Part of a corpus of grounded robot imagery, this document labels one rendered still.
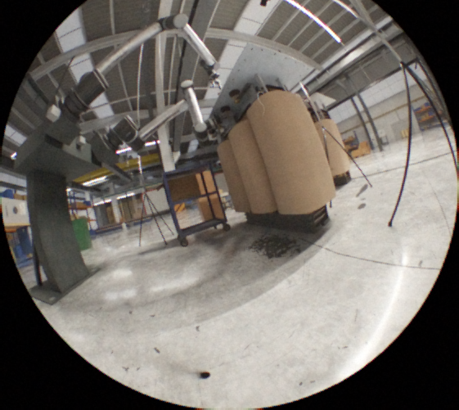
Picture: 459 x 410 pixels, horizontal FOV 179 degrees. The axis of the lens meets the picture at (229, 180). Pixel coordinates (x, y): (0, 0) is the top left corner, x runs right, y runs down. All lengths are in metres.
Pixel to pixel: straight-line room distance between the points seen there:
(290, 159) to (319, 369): 1.01
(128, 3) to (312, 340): 10.40
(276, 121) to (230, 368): 1.22
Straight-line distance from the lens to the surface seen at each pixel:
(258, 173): 1.30
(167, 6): 8.12
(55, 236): 1.73
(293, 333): 0.57
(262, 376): 0.52
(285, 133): 0.99
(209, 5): 4.54
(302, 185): 0.97
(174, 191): 1.80
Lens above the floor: 0.49
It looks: 4 degrees up
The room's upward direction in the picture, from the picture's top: 17 degrees counter-clockwise
